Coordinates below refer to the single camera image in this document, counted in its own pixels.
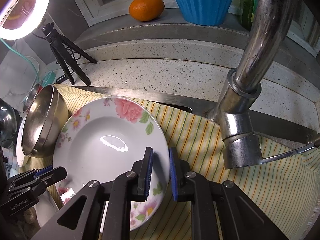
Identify yellow striped cloth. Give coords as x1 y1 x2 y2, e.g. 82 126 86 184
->
46 84 320 240

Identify small steel bowl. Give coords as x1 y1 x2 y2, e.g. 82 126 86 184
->
22 83 48 113

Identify orange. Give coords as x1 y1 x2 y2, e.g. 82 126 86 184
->
129 0 165 22

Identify white cable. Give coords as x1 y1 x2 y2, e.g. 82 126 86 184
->
12 40 41 80

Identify green bottle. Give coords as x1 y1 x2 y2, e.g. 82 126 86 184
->
239 0 260 32

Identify black mini tripod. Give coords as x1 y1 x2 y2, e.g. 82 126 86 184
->
41 22 98 86

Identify teal round power strip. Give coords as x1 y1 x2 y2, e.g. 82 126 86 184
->
40 71 56 86

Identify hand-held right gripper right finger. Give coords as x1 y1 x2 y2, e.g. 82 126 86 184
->
169 147 290 240

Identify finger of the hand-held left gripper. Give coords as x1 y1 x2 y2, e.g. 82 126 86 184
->
34 166 68 187

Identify chrome faucet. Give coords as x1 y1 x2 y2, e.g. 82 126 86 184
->
205 0 320 170

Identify plain white plate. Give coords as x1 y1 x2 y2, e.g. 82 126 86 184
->
32 187 60 232

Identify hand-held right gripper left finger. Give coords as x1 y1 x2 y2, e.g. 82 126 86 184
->
30 147 154 240

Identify blue fluted bowl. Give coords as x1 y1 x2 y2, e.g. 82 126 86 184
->
171 0 235 26

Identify ring light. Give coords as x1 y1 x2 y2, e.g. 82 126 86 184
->
0 0 55 40

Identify teal cable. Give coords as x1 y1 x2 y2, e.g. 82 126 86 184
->
0 39 43 85

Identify floral white plate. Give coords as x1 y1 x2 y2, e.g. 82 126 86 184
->
52 97 170 232

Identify black cable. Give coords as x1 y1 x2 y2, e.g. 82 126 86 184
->
67 45 82 62

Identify large steel bowl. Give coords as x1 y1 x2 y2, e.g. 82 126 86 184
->
19 84 69 158

